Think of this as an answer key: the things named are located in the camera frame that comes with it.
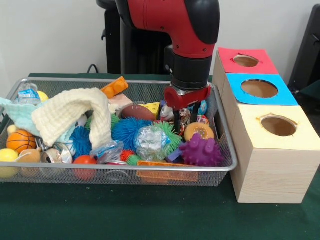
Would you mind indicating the orange toy basketball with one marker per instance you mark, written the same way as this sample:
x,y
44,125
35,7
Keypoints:
x,y
21,141

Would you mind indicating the wooden box with three holes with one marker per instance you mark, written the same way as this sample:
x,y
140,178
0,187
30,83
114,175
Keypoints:
x,y
275,175

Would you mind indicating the crumpled clear plastic bottle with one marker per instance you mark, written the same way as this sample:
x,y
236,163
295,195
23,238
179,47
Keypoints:
x,y
150,143

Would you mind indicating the light blue waffle cloth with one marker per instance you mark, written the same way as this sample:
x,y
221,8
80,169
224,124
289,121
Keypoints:
x,y
17,112

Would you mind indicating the purple spiky toy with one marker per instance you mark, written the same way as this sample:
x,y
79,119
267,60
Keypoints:
x,y
201,150

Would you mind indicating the large blue spiky ball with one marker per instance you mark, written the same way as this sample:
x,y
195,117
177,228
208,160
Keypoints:
x,y
127,132

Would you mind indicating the cream waffle cloth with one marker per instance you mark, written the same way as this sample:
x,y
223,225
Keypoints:
x,y
75,110

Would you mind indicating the toy hamburger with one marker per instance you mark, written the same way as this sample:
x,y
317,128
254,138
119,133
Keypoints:
x,y
200,131

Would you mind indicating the brown toy football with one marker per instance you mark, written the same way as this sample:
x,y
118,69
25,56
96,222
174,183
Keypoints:
x,y
138,112

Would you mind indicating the clear bottle with blue label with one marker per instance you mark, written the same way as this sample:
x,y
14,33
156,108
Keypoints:
x,y
27,94

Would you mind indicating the dark green tablecloth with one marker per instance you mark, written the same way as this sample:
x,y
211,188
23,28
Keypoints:
x,y
312,91
125,215

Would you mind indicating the black upright panel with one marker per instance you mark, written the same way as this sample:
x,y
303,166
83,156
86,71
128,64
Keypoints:
x,y
310,45

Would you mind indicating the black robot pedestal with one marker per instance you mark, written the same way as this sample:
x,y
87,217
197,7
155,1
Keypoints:
x,y
112,50

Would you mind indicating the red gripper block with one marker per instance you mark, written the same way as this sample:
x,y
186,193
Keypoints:
x,y
187,98

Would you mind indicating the blue globe ball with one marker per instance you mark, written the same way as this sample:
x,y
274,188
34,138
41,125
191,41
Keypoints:
x,y
203,107

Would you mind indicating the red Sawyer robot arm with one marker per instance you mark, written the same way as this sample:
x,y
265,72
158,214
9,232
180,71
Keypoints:
x,y
175,25

